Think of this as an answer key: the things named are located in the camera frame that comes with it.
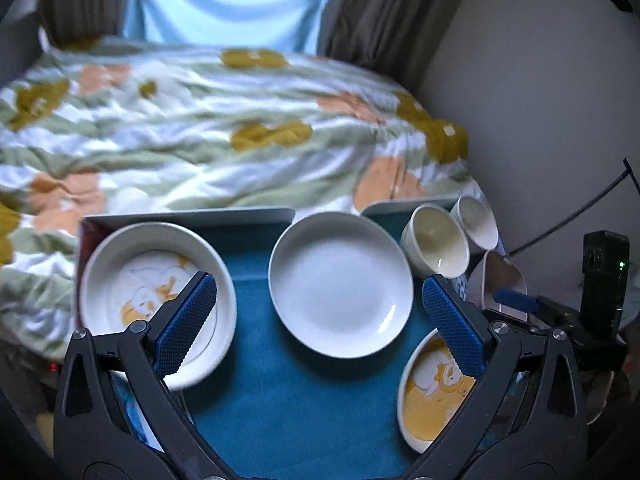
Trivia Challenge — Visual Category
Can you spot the plain white plate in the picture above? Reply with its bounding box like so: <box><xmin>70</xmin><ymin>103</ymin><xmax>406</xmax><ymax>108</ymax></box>
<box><xmin>268</xmin><ymin>211</ymin><xmax>413</xmax><ymax>360</ymax></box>

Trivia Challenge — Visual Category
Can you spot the floral quilt blanket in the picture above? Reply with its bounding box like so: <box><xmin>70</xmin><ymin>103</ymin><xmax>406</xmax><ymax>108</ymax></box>
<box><xmin>1</xmin><ymin>37</ymin><xmax>480</xmax><ymax>362</ymax></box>

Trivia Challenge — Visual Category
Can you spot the small duck print dish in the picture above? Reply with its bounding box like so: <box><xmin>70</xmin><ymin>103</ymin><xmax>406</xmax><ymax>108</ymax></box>
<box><xmin>396</xmin><ymin>330</ymin><xmax>476</xmax><ymax>454</ymax></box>

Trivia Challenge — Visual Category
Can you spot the light blue sheer curtain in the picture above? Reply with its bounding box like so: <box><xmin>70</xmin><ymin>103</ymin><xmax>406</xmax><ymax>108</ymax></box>
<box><xmin>122</xmin><ymin>0</ymin><xmax>329</xmax><ymax>54</ymax></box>

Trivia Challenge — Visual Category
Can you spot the white ceramic bowl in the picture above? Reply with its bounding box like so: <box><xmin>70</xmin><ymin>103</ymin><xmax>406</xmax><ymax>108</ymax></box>
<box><xmin>449</xmin><ymin>196</ymin><xmax>499</xmax><ymax>255</ymax></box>

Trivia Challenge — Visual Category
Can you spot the grey tray rim left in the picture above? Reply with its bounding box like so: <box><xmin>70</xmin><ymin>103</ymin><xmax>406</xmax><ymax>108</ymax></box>
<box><xmin>85</xmin><ymin>207</ymin><xmax>295</xmax><ymax>230</ymax></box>

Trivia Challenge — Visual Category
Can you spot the duck print white plate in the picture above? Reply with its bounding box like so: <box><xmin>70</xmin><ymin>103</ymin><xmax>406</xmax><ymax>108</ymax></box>
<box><xmin>77</xmin><ymin>222</ymin><xmax>236</xmax><ymax>390</ymax></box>

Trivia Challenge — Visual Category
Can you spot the teal blue table cloth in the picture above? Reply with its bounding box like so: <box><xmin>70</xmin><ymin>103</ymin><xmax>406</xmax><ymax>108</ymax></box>
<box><xmin>74</xmin><ymin>206</ymin><xmax>507</xmax><ymax>480</ymax></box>

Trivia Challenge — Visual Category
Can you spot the cream bowl with print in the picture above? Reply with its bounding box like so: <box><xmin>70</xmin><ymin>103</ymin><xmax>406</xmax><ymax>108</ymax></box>
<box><xmin>400</xmin><ymin>204</ymin><xmax>470</xmax><ymax>280</ymax></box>

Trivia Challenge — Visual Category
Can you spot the black cable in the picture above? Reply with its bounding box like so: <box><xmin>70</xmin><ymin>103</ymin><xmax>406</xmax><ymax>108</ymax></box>
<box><xmin>506</xmin><ymin>156</ymin><xmax>640</xmax><ymax>257</ymax></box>

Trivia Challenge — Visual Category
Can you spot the grey drape curtain right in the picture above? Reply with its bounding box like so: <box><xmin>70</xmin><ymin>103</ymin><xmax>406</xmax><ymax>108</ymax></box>
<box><xmin>317</xmin><ymin>0</ymin><xmax>462</xmax><ymax>93</ymax></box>

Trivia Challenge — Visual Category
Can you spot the black camera box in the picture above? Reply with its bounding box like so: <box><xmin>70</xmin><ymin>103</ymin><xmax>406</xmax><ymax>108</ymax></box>
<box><xmin>580</xmin><ymin>231</ymin><xmax>629</xmax><ymax>341</ymax></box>

